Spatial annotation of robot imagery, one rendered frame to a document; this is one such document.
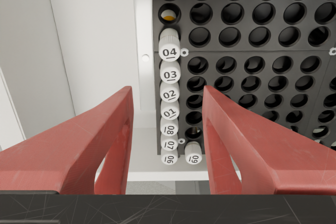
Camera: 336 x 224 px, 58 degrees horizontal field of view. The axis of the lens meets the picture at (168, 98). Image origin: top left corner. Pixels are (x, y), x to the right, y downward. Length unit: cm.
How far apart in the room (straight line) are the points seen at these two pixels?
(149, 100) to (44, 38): 10
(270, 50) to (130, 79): 13
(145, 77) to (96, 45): 5
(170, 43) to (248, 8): 5
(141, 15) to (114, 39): 4
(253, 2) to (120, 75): 14
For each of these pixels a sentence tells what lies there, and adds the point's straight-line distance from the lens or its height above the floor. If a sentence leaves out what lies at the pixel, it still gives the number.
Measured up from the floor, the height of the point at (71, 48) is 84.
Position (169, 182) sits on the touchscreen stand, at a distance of 162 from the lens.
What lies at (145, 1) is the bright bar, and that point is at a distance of 23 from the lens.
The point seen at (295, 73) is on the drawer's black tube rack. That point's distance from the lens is 21.
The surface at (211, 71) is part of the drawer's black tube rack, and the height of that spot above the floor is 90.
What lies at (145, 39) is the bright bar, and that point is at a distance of 24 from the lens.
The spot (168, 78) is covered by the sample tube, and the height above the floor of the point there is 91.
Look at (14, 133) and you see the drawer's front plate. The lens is 21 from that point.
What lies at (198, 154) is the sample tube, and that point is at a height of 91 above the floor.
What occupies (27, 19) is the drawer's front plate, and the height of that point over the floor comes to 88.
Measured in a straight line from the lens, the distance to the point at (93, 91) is 29.
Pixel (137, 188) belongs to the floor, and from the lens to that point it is 171.
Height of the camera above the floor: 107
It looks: 56 degrees down
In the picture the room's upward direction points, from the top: 179 degrees clockwise
